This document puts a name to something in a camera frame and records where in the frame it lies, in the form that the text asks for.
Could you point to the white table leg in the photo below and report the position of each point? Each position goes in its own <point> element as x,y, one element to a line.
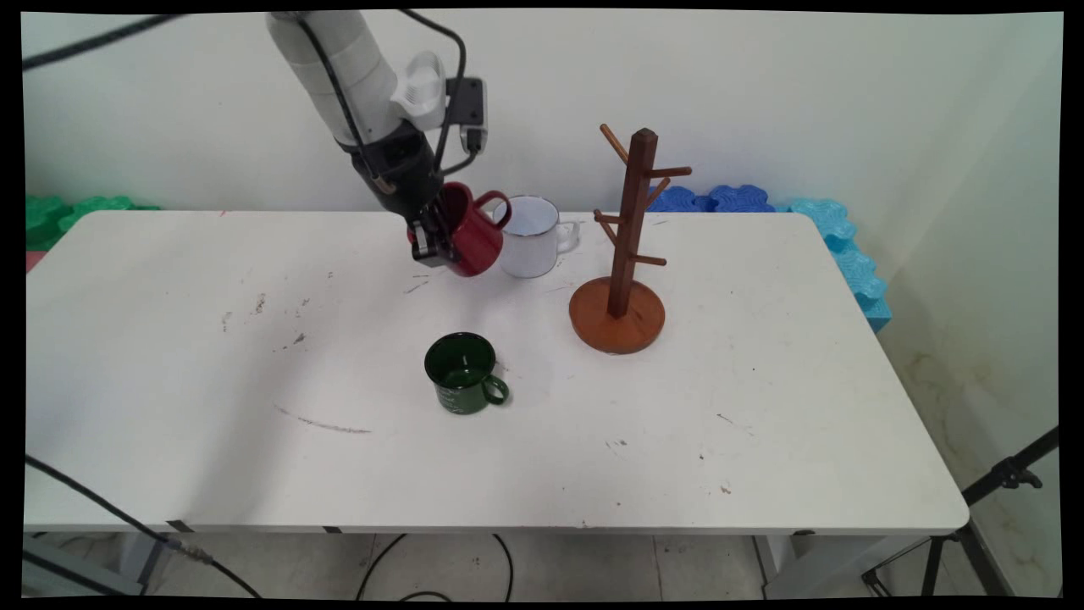
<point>813,568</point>

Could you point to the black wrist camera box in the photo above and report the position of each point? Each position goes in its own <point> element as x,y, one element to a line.
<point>467,110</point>

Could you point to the brown wooden mug tree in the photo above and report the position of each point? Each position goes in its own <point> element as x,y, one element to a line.
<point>637,195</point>

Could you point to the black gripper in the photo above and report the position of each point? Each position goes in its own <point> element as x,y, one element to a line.
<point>398,174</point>

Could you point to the grey metal table leg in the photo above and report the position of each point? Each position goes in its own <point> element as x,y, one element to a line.
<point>154,563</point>

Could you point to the dark green enamel mug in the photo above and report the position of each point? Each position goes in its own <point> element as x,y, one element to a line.
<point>461,381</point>

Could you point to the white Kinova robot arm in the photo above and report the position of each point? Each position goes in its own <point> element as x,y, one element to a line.
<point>343,68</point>

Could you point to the white ribbed camera mount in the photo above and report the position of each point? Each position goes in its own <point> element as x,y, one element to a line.
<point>422,89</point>

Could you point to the red enamel mug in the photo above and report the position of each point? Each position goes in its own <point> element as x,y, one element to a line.
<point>476,241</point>

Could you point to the black tripod stand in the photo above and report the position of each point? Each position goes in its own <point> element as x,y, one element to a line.
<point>974,508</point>

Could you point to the red foam mat tile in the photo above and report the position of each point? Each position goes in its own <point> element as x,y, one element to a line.
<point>32,259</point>

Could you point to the dark blue foam mat tile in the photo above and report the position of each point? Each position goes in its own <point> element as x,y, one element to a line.
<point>741,198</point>
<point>677,200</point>

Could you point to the white enamel mug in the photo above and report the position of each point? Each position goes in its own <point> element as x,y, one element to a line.
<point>533,246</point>

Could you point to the light blue foam mat tile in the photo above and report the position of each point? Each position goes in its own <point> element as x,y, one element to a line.
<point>851,254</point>

